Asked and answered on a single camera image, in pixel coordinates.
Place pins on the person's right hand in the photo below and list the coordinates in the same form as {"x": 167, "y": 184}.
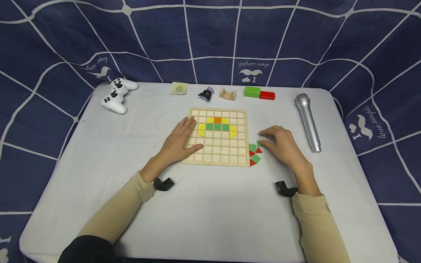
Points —
{"x": 284, "y": 146}

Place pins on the person's left hand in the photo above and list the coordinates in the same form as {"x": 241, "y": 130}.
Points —
{"x": 179, "y": 144}

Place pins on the green square tile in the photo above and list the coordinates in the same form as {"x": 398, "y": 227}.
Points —
{"x": 209, "y": 127}
{"x": 260, "y": 144}
{"x": 252, "y": 147}
{"x": 217, "y": 127}
{"x": 255, "y": 158}
{"x": 225, "y": 127}

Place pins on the wooden grid puzzle board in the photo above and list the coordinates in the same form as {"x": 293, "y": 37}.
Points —
{"x": 223, "y": 149}

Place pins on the person's right forearm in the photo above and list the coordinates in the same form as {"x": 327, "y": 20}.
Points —
{"x": 319, "y": 223}

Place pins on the person's left forearm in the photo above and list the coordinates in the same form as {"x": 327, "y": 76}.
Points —
{"x": 125, "y": 204}

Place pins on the red triangle tile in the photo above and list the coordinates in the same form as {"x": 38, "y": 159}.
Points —
{"x": 259, "y": 151}
{"x": 251, "y": 153}
{"x": 252, "y": 163}

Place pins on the silver microphone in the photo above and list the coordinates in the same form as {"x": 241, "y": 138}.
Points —
{"x": 309, "y": 124}

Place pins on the yellow quarter round tile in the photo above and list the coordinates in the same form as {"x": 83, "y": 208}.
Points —
{"x": 224, "y": 121}
{"x": 210, "y": 121}

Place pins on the black wrist band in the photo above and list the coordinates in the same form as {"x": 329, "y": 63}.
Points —
{"x": 163, "y": 183}
{"x": 285, "y": 189}

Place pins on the orange square tile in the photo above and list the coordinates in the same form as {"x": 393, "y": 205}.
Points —
{"x": 217, "y": 120}

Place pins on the red wooden block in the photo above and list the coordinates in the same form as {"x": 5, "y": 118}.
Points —
{"x": 267, "y": 95}

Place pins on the small beige square packet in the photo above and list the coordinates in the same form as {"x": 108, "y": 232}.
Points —
{"x": 179, "y": 88}

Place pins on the small black purple figurine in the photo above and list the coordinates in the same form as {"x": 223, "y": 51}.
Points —
{"x": 206, "y": 95}

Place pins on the green wooden block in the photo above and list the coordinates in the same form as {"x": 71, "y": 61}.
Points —
{"x": 252, "y": 92}

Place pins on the wooden arch block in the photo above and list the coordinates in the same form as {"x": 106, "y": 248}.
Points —
{"x": 227, "y": 96}

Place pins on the white game controller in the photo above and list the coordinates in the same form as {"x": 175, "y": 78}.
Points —
{"x": 115, "y": 95}

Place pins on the person's body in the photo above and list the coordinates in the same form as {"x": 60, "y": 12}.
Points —
{"x": 88, "y": 251}

